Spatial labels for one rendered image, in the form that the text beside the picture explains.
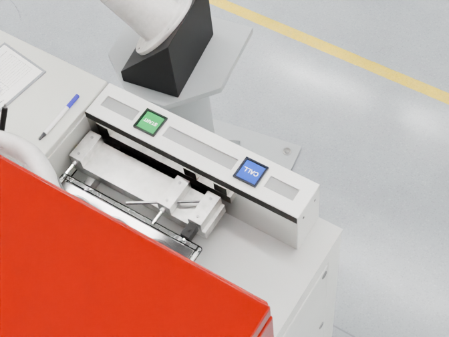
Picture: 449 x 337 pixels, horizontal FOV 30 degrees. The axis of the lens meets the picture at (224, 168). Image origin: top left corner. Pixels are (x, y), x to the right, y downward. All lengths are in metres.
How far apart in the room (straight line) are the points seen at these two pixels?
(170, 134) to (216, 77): 0.31
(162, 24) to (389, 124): 1.24
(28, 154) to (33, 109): 0.49
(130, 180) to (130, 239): 1.15
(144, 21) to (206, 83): 0.23
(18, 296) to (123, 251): 0.10
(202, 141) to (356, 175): 1.16
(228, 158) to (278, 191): 0.14
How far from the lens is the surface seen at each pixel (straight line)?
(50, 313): 0.72
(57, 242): 0.75
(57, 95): 1.95
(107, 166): 1.91
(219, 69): 2.11
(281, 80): 3.12
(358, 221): 2.80
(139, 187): 1.87
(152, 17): 2.00
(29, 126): 1.92
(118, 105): 1.91
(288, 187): 1.75
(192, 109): 2.22
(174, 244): 1.77
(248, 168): 1.77
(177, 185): 1.83
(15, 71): 2.02
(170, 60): 1.96
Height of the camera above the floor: 2.46
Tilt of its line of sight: 58 degrees down
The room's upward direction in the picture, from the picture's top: 8 degrees counter-clockwise
